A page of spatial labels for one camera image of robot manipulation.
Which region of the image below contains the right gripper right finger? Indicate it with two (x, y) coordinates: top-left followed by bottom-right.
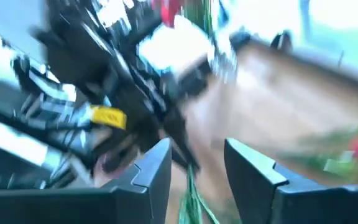
(224, 138), (358, 224)

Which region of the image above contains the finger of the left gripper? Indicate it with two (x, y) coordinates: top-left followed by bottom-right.
(149, 102), (200, 171)

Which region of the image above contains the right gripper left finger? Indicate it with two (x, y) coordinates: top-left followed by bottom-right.
(0, 138), (173, 224)

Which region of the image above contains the large clear glass vase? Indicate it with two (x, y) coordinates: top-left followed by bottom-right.
(208, 27), (241, 86)

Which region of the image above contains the yellow tag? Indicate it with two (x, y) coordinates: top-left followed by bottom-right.
(89, 105), (127, 131)

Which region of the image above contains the black frame clamp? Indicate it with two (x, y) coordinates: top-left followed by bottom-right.
(270, 30), (293, 53)

